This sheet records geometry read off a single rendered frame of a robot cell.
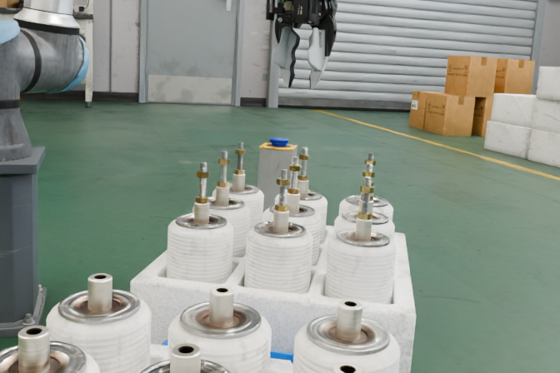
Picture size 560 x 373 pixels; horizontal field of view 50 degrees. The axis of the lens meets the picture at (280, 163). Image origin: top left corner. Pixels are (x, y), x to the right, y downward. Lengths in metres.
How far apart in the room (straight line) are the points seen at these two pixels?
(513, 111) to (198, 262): 3.24
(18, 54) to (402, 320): 0.75
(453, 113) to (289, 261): 3.93
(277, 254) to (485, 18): 6.51
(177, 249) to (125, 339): 0.31
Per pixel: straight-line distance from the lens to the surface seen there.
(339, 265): 0.84
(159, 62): 6.00
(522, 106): 3.88
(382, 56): 6.59
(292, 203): 0.97
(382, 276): 0.84
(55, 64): 1.18
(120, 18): 5.99
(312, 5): 0.89
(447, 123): 4.69
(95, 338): 0.58
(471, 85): 4.76
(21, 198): 1.10
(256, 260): 0.85
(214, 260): 0.87
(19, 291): 1.15
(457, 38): 7.04
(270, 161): 1.24
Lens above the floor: 0.49
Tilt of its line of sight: 10 degrees down
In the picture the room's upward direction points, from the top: 3 degrees clockwise
